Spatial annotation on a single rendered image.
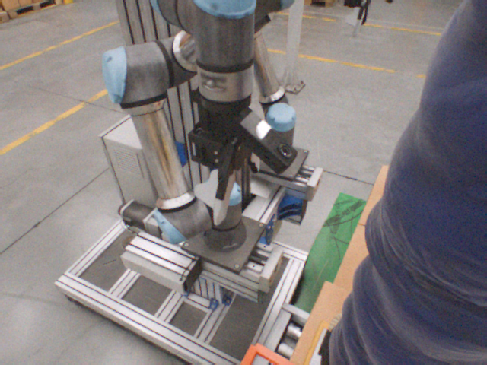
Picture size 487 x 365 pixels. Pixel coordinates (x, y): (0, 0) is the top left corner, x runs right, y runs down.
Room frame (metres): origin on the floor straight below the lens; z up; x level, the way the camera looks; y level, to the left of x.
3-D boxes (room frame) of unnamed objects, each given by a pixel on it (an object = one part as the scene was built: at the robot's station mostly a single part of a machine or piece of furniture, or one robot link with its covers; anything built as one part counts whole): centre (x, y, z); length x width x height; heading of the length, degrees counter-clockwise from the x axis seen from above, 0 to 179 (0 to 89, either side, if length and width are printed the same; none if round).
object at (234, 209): (0.73, 0.08, 1.20); 0.13 x 0.12 x 0.14; 124
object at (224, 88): (0.43, 0.03, 1.74); 0.08 x 0.08 x 0.05
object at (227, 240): (0.74, 0.07, 1.09); 0.15 x 0.15 x 0.10
